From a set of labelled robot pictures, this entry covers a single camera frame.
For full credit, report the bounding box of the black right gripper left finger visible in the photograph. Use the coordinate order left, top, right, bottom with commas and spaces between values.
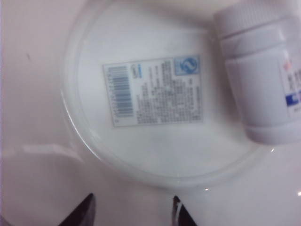
59, 193, 97, 226

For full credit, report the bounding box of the round transparent plastic box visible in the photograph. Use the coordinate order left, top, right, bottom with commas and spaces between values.
0, 0, 301, 226

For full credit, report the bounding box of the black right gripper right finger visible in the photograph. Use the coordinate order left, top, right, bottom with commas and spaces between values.
171, 195, 201, 226

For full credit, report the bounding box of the small white medicine bottle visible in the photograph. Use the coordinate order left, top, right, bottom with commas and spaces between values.
213, 0, 301, 144

